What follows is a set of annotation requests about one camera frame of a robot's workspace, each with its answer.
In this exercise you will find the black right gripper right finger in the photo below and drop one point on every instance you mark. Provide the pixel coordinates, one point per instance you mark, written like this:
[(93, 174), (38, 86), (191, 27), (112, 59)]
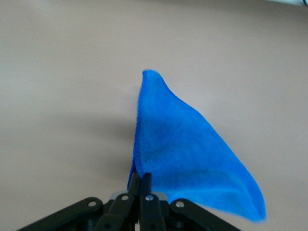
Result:
[(154, 211)]

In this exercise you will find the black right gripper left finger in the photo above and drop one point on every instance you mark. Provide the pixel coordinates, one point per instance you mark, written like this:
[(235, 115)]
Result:
[(118, 209)]

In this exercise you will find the blue microfiber towel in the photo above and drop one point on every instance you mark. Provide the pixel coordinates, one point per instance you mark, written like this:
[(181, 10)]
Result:
[(183, 149)]

